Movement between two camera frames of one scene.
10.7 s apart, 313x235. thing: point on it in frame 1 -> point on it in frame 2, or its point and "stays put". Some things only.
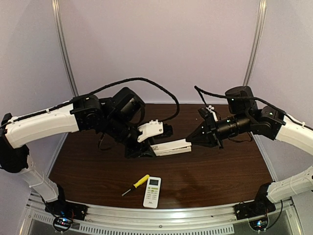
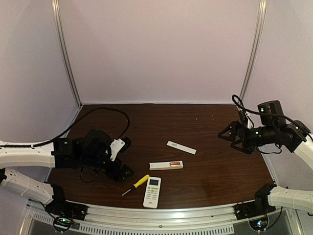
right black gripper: (213, 131) -> (242, 137)
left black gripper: (136, 149) -> (117, 166)
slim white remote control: (171, 147) -> (155, 166)
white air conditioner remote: (152, 196) stays put
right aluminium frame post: (254, 56) stays put
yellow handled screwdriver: (137, 183) stays put
